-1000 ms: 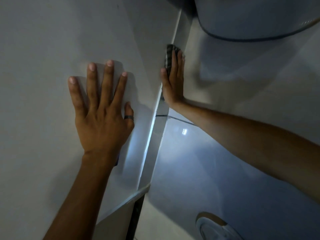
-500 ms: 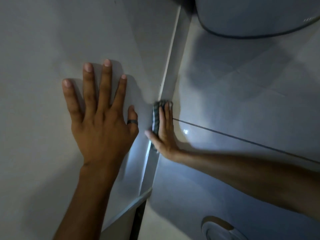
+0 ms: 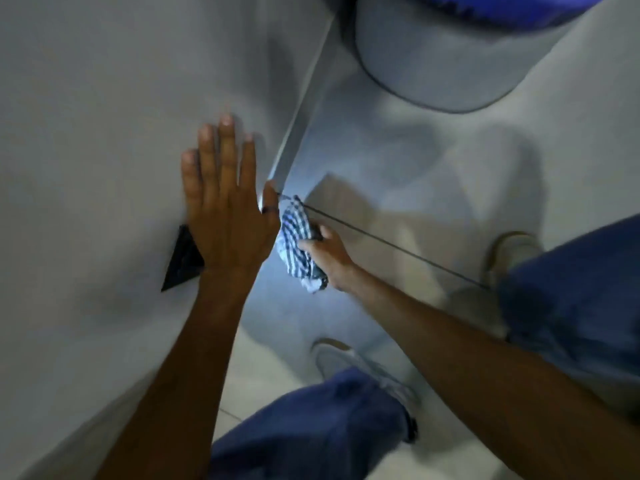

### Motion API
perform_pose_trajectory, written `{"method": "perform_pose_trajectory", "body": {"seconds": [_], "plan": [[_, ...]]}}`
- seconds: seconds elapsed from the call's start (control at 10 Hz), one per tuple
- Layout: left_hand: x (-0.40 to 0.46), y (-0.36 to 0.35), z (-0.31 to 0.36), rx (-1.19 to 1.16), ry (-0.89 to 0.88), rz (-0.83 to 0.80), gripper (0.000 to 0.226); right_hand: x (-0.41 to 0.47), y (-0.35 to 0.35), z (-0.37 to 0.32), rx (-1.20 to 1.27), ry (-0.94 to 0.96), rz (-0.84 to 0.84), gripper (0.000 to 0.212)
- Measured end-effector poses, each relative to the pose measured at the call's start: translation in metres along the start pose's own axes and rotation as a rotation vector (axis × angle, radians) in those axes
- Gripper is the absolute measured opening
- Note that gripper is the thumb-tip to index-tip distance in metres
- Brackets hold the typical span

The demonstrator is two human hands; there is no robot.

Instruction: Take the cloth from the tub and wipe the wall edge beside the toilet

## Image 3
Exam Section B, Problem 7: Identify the person's right hand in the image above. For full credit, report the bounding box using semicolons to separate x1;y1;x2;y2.
298;225;358;293

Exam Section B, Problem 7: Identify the person's left hand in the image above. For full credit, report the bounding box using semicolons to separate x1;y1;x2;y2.
181;114;282;275

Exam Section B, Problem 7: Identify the blue white checkered cloth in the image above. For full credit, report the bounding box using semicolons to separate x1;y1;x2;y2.
276;196;329;294

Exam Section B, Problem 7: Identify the white door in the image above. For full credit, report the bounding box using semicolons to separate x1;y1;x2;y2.
0;0;337;480

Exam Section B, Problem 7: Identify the person's right forearm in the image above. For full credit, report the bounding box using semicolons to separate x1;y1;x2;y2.
344;264;640;480

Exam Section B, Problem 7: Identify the person's left forearm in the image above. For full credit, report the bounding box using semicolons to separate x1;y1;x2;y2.
94;267;262;480

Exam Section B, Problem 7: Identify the black triangular door fitting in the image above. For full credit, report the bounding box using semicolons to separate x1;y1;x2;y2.
161;225;206;292

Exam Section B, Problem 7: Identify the person's left white shoe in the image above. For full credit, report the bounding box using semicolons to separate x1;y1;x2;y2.
310;338;421;444

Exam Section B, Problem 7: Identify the person's white shoe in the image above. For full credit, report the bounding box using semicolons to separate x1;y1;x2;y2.
483;231;544;291
310;338;421;444

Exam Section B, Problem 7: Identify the person's left jeans leg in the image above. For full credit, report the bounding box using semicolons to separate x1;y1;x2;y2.
209;367;418;480

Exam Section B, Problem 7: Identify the person's jeans leg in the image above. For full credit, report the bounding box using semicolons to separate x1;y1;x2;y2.
209;367;418;480
499;214;640;395

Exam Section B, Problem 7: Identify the person's right white shoe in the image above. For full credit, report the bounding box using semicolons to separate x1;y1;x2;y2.
483;231;544;291

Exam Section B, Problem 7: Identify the white waste bin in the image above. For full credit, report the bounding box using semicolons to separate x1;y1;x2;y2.
349;0;593;114

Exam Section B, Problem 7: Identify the person's right jeans leg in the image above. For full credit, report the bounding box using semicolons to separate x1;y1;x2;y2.
499;214;640;395

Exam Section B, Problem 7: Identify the blue bin liner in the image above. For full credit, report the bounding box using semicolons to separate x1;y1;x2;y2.
412;0;613;31

